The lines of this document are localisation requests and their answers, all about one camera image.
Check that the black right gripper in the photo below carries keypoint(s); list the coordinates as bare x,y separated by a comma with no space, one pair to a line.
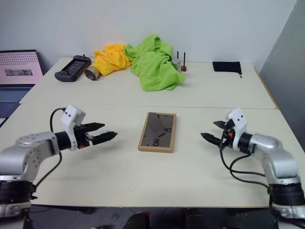
228,137

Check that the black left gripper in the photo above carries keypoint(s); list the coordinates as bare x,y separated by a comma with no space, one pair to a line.
81,137

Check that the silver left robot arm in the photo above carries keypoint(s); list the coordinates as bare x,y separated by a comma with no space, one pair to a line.
28,152

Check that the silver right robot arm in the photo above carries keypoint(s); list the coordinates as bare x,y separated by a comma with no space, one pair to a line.
274,155

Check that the laptop computer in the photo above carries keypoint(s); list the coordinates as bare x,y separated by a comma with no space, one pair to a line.
16,69

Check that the wooden framed digital clock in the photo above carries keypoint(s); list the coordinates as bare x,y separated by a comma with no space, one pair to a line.
157,133

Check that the steel cup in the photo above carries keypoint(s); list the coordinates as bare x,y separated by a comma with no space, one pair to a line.
93,74

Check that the black handheld game console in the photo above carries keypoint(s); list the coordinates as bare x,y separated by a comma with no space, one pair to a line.
72,68

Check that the yellow cloth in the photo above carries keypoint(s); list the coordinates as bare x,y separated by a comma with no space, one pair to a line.
109,59

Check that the black rod on brown block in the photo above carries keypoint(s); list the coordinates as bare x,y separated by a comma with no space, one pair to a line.
184,64

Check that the small metal cylinder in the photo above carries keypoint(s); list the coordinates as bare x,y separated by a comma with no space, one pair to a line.
176,64

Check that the green cloth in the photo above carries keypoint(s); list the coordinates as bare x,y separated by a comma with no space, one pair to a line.
155,69

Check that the thin black rod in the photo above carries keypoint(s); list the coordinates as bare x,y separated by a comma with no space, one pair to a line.
177,55

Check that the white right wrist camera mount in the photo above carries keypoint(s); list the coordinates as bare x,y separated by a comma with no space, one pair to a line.
238,124

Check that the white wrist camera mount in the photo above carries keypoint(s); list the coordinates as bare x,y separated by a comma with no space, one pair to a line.
70,114
238,124

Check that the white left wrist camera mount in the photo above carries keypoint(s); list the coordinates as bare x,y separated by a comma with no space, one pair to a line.
70,114

